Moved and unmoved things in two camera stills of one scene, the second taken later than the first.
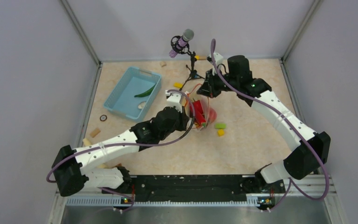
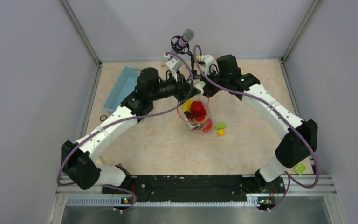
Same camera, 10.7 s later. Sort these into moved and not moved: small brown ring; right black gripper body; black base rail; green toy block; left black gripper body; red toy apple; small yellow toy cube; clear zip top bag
Moved: red toy apple; left black gripper body; clear zip top bag
Not moved: right black gripper body; small yellow toy cube; black base rail; green toy block; small brown ring
